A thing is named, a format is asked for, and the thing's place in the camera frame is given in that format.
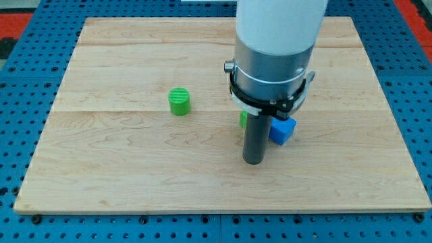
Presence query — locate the light wooden board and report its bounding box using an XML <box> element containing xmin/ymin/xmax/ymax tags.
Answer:
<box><xmin>14</xmin><ymin>17</ymin><xmax>431</xmax><ymax>215</ymax></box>

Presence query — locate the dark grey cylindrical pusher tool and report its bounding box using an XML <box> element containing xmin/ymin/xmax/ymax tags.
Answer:
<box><xmin>242</xmin><ymin>114</ymin><xmax>273</xmax><ymax>165</ymax></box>

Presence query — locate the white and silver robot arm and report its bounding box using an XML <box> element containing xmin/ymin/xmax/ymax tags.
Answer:
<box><xmin>231</xmin><ymin>0</ymin><xmax>328</xmax><ymax>101</ymax></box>

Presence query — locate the black clamp ring with bracket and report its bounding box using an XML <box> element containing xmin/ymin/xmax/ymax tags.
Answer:
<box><xmin>229</xmin><ymin>70</ymin><xmax>317</xmax><ymax>120</ymax></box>

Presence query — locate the green star block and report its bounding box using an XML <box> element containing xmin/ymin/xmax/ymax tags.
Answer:
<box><xmin>239</xmin><ymin>111</ymin><xmax>248</xmax><ymax>129</ymax></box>

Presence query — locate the blue cube block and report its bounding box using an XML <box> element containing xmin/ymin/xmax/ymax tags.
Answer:
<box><xmin>269</xmin><ymin>118</ymin><xmax>297</xmax><ymax>146</ymax></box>

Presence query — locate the green cylinder block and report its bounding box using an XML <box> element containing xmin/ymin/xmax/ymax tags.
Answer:
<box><xmin>168</xmin><ymin>87</ymin><xmax>191</xmax><ymax>116</ymax></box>

